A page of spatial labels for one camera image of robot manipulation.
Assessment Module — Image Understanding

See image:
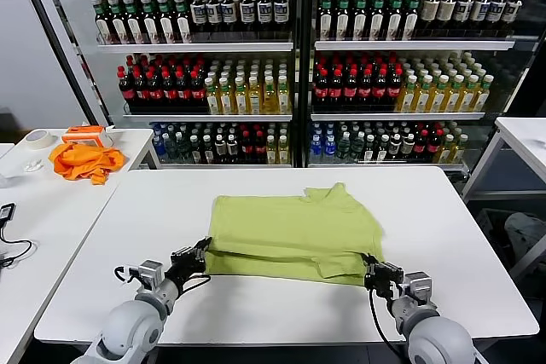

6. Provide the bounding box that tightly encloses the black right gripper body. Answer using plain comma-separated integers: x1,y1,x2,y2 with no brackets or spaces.
364,271,404,303

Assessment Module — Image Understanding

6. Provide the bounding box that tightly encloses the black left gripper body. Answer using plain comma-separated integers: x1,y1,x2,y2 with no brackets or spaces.
163,255,206,293

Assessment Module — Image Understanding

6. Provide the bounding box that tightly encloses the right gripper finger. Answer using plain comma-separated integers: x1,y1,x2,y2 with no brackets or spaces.
360,252,377,276
369,254,405,280

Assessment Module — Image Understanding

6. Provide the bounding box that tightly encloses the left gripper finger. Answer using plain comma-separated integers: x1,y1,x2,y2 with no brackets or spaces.
193,240,213,264
170,235,213,262

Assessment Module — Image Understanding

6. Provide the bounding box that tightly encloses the light green t-shirt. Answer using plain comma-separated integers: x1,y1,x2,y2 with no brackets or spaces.
204,182,387,287

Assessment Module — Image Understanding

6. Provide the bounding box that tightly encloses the white shelf board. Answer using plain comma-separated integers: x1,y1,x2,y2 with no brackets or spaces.
314,39,516,52
307,162,468,170
160,162,294,169
96,42,295,55
122,113,294,124
310,112,486,122

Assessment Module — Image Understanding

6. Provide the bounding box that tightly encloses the white side table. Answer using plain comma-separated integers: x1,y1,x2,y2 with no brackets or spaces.
0,127,162,364
462,116,546,203

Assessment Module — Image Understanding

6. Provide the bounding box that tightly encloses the crumpled orange cloth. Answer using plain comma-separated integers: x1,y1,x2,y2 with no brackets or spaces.
49,142,128,186

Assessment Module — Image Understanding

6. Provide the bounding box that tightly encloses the grey plastic bag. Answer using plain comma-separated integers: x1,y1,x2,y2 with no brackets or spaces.
504,212,546,267

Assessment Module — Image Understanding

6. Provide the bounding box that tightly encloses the green cap yellow tea bottle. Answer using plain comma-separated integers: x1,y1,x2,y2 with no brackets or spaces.
474,75,495,113
204,77,220,116
415,75,434,113
262,76,278,116
430,75,450,113
399,75,418,113
276,75,292,116
445,75,465,113
234,77,249,116
247,76,263,116
218,77,235,116
460,75,480,113

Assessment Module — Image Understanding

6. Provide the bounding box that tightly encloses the orange and white box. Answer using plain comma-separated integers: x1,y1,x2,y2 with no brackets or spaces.
61,124,115,150

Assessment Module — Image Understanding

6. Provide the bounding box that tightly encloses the beige masking tape roll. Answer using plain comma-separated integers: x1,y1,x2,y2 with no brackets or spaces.
24,128,55,151

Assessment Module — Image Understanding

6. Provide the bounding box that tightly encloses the green cap dark tea bottle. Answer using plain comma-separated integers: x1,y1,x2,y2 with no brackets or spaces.
123,0,145,45
92,0,113,45
173,0,193,44
352,0,369,41
318,0,334,41
335,0,352,41
369,0,387,41
404,0,421,41
140,0,161,45
108,0,129,45
386,0,405,41
156,0,177,44

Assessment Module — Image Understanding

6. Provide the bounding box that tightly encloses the white cap blue label bottle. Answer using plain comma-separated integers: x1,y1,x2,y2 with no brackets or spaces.
502,0,525,37
455,0,474,37
239,0,257,33
190,0,208,33
273,0,290,33
487,0,508,37
206,0,224,33
257,0,273,33
221,0,239,33
471,0,491,37

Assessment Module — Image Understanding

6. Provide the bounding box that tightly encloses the glass cabinet door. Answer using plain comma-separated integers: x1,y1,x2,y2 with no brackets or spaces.
12,0,125,129
485,0,546,126

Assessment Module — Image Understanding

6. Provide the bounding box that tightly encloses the white cap beige label bottle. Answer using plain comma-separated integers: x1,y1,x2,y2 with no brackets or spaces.
438,0,457,37
421,0,441,37

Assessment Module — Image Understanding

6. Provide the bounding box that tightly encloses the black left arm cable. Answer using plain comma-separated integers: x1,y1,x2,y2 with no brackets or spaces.
180,273,213,296

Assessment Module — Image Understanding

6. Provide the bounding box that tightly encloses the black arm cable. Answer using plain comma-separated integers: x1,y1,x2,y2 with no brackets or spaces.
366,288,407,355
180,273,213,296

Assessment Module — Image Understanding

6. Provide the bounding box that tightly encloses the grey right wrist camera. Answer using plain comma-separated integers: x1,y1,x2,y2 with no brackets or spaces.
402,270,435,306

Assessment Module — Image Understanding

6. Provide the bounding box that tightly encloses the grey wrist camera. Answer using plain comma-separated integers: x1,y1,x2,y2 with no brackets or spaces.
137,258,166,293
402,270,435,306

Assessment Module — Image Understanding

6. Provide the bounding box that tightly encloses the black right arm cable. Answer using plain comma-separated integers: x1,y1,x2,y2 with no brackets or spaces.
366,288,407,355

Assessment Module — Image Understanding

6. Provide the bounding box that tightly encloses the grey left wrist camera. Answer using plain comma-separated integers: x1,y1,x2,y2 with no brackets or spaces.
137,258,166,293

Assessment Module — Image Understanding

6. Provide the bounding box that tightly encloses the black white camera cable plug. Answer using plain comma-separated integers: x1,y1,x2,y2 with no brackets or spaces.
113,266,142,285

